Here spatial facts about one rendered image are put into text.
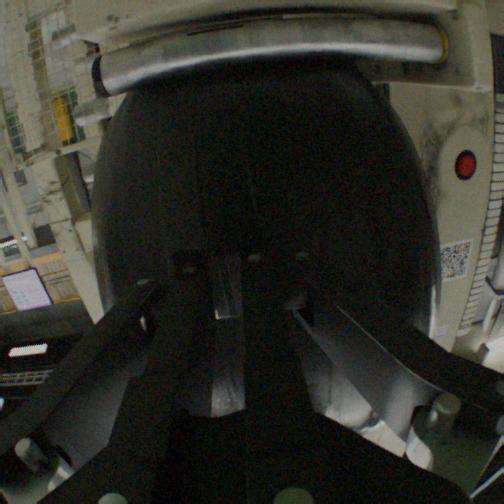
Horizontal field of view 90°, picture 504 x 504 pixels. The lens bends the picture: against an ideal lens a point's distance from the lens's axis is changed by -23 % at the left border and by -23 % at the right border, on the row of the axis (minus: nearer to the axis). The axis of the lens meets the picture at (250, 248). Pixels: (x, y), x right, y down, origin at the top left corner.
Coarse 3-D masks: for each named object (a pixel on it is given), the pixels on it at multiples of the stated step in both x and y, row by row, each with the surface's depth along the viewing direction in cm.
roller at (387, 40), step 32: (192, 32) 23; (224, 32) 23; (256, 32) 23; (288, 32) 23; (320, 32) 23; (352, 32) 23; (384, 32) 23; (416, 32) 23; (96, 64) 23; (128, 64) 23; (160, 64) 24; (192, 64) 24; (224, 64) 25; (256, 64) 25
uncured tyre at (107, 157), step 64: (320, 64) 26; (128, 128) 24; (192, 128) 23; (256, 128) 23; (320, 128) 23; (384, 128) 23; (128, 192) 22; (192, 192) 22; (256, 192) 22; (320, 192) 22; (384, 192) 21; (128, 256) 22; (320, 256) 21; (384, 256) 21; (320, 384) 23
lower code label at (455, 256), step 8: (464, 240) 43; (472, 240) 44; (448, 248) 44; (456, 248) 44; (464, 248) 44; (448, 256) 45; (456, 256) 45; (464, 256) 45; (448, 264) 45; (456, 264) 45; (464, 264) 46; (448, 272) 46; (456, 272) 46; (464, 272) 47; (448, 280) 47
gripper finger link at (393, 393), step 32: (320, 288) 10; (352, 288) 10; (320, 320) 10; (352, 320) 8; (384, 320) 8; (352, 352) 8; (384, 352) 7; (416, 352) 6; (448, 352) 6; (352, 384) 9; (384, 384) 7; (416, 384) 6; (448, 384) 5; (480, 384) 5; (384, 416) 7; (480, 416) 4
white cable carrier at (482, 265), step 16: (496, 96) 34; (496, 112) 36; (496, 128) 36; (496, 144) 37; (496, 160) 38; (496, 176) 40; (496, 192) 41; (496, 208) 43; (480, 256) 47; (480, 272) 48; (480, 288) 50; (464, 320) 54
